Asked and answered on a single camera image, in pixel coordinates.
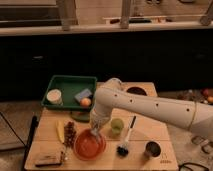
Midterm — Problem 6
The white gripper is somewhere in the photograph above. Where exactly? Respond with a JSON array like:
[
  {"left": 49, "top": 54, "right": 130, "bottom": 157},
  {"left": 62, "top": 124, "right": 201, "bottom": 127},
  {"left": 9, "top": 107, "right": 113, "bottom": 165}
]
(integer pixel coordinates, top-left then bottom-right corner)
[{"left": 90, "top": 109, "right": 110, "bottom": 137}]

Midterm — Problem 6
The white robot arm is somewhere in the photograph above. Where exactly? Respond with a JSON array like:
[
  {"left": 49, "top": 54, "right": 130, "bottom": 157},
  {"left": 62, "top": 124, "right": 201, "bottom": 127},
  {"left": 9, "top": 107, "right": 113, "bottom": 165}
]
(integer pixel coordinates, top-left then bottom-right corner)
[{"left": 90, "top": 78, "right": 213, "bottom": 142}]

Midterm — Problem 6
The red bowl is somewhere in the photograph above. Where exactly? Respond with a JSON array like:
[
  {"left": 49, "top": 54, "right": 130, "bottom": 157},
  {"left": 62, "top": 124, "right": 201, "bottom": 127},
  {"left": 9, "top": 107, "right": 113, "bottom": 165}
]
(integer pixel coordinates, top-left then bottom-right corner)
[{"left": 73, "top": 129, "right": 106, "bottom": 161}]

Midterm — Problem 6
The dark brown bowl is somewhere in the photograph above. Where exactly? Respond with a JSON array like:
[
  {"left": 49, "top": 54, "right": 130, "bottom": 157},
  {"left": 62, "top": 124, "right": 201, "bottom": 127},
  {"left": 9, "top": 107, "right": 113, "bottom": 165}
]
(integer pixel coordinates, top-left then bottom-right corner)
[{"left": 127, "top": 87, "right": 147, "bottom": 96}]

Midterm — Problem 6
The green flat plate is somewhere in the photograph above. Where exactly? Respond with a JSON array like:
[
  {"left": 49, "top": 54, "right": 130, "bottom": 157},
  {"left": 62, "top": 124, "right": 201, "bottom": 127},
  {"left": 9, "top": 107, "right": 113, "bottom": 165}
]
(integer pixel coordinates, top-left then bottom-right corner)
[{"left": 70, "top": 111, "right": 90, "bottom": 123}]

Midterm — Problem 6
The green cup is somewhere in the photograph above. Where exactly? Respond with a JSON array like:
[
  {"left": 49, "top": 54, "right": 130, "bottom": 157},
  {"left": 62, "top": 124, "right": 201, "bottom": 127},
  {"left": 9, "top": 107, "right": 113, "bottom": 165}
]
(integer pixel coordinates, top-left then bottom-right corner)
[{"left": 111, "top": 118, "right": 124, "bottom": 135}]

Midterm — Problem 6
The orange fruit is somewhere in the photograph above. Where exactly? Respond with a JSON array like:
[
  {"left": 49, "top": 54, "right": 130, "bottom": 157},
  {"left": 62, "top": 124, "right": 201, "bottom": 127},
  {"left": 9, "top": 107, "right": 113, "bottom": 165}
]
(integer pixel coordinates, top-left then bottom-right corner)
[{"left": 80, "top": 97, "right": 92, "bottom": 107}]

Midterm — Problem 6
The black dish brush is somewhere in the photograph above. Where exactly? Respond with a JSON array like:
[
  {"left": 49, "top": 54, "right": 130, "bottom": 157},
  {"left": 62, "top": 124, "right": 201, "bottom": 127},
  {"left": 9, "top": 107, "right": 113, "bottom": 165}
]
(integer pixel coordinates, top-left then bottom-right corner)
[{"left": 117, "top": 117, "right": 136, "bottom": 157}]

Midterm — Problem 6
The wooden board table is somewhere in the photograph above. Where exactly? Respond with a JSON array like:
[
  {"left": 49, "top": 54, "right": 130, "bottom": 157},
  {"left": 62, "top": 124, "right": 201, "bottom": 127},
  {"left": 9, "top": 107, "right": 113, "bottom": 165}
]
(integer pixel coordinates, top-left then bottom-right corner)
[{"left": 24, "top": 81, "right": 180, "bottom": 171}]

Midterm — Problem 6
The yellow banana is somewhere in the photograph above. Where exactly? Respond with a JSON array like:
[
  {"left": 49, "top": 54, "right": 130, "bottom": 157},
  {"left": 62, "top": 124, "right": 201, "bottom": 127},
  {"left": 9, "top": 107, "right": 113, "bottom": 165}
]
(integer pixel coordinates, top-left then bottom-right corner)
[{"left": 56, "top": 121, "right": 65, "bottom": 144}]

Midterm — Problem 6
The blue sponge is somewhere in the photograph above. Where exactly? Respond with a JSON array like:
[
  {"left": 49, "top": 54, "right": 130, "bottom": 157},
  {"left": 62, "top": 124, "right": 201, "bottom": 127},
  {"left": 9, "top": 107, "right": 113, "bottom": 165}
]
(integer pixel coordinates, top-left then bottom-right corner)
[{"left": 74, "top": 88, "right": 92, "bottom": 102}]

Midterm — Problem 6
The green plastic tray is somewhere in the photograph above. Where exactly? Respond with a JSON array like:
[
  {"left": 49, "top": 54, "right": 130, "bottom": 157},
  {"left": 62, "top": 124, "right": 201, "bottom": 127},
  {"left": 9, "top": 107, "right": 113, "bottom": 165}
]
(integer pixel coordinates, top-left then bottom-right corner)
[{"left": 41, "top": 75, "right": 97, "bottom": 111}]

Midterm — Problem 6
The white round can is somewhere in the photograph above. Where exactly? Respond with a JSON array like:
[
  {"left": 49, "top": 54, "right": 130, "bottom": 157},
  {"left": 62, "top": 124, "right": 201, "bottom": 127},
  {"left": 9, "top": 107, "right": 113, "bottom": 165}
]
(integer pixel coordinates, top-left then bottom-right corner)
[{"left": 46, "top": 89, "right": 62, "bottom": 105}]

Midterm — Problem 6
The metal cup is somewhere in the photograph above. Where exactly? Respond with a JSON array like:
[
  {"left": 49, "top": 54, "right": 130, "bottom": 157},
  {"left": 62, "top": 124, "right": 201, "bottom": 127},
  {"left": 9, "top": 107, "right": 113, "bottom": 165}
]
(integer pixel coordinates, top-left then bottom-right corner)
[{"left": 144, "top": 141, "right": 161, "bottom": 158}]

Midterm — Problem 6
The brown rectangular block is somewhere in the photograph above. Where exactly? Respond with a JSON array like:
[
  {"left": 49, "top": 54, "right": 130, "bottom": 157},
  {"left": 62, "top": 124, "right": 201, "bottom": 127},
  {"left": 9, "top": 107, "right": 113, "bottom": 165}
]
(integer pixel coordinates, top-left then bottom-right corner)
[{"left": 35, "top": 153, "right": 62, "bottom": 167}]

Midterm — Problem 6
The black cable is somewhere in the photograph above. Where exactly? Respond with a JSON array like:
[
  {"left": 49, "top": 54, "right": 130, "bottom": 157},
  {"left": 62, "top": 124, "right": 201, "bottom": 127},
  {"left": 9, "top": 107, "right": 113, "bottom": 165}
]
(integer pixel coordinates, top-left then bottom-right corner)
[{"left": 178, "top": 162, "right": 210, "bottom": 171}]

